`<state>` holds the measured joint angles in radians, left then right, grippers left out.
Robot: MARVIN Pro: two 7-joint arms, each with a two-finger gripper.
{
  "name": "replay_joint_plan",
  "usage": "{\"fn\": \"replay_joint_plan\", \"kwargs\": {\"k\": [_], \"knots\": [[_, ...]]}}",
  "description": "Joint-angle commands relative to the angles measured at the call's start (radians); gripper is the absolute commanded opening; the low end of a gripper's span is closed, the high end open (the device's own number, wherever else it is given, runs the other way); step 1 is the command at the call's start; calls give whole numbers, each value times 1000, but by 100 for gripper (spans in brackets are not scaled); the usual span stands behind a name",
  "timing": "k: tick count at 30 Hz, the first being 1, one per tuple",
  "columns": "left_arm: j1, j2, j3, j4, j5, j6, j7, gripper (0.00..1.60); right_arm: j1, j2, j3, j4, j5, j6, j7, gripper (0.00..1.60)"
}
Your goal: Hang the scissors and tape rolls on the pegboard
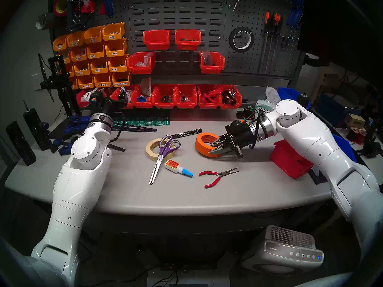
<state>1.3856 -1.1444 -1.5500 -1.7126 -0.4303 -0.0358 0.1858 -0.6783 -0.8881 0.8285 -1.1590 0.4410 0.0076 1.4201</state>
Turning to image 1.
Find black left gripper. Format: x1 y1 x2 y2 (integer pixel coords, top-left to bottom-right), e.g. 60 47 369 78
85 86 128 114

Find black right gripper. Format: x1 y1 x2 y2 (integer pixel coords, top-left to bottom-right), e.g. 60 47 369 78
209 125 259 159

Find orange tape roll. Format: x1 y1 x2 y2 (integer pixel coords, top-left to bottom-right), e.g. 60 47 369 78
195 132 222 158

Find purple handled scissors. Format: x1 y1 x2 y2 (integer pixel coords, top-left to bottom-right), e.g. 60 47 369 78
149 135 181 185

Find black tape roll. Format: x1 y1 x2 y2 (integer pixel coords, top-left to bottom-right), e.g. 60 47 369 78
229 27 255 53

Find beige masking tape roll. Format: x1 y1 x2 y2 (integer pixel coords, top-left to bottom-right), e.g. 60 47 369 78
146 138 179 162

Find red yellow tape roll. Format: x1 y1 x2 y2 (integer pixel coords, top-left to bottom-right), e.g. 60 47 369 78
53 0 72 17

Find grey pegboard back panel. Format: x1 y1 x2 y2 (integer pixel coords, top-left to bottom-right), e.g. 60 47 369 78
49 0 306 80

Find red plastic storage bin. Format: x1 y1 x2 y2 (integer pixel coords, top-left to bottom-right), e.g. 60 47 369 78
199 52 225 74
131 85 156 108
269 139 314 180
220 85 242 109
143 30 171 51
127 52 156 74
110 86 134 109
76 91 90 108
174 29 201 51
152 85 177 108
174 85 198 108
197 85 222 109

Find black battery holder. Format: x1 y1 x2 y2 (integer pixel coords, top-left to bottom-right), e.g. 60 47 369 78
236 108 256 120

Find black marker pen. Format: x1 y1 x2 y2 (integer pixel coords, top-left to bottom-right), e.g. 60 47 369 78
172 128 202 139

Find pile of blue clamps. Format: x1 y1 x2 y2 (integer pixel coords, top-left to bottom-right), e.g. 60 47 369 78
49 115 90 156

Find green cutting mat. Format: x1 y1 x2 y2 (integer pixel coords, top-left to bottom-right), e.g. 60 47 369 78
112 109 170 127

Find black tripod rods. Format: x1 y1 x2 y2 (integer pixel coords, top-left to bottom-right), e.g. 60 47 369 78
106 123 158 152

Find black metal fixture stand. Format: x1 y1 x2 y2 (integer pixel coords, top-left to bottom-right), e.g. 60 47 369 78
37 53 81 116

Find Kimtech tissue box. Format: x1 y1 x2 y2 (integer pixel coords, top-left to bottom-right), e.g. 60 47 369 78
255 87 282 114

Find glue bottle with blue cap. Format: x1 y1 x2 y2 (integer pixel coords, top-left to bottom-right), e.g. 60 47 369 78
165 159 194 178

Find black soldering iron pen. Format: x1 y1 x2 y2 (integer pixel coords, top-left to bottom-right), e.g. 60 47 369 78
37 53 55 102

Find blue plastic storage bin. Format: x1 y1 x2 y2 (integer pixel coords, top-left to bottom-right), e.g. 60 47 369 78
277 87 301 101
332 134 358 163

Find black bar clamp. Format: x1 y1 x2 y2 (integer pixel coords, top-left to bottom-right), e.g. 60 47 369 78
66 0 93 31

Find dark blue storage bin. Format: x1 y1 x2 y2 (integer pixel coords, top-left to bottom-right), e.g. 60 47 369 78
316 93 347 127

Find white Coway air purifier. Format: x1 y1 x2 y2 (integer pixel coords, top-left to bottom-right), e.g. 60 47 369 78
241 225 324 275

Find black carabiner hook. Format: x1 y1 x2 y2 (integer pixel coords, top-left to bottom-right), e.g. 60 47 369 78
280 35 300 48

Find black power strip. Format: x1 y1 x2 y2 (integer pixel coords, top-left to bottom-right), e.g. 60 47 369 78
162 261 217 270

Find small cardboard box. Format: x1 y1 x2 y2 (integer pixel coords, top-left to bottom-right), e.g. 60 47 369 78
344 114 366 129

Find black desktop device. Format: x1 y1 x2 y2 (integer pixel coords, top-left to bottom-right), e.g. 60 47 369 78
361 119 383 158

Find white side table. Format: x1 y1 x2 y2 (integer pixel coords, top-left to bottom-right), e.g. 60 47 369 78
329 107 383 185

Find black computer monitor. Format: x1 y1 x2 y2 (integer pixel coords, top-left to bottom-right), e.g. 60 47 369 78
298 0 383 89

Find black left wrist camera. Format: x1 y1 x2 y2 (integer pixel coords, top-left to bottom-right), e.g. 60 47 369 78
89 91 105 108

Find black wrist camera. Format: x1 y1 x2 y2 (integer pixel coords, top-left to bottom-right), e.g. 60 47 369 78
89 91 105 108
226 120 250 134

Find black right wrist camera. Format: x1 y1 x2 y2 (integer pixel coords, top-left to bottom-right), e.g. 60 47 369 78
226 120 250 134

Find red handled needle-nose pliers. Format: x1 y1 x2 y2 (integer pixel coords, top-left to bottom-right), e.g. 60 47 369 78
199 167 240 189

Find grey duct tape roll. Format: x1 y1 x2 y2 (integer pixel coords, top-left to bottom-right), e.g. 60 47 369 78
36 12 56 30

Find black printed frame part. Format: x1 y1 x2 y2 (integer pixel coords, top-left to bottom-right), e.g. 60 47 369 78
308 167 328 184

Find red wire spool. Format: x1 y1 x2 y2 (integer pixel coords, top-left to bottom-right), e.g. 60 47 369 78
347 127 367 145

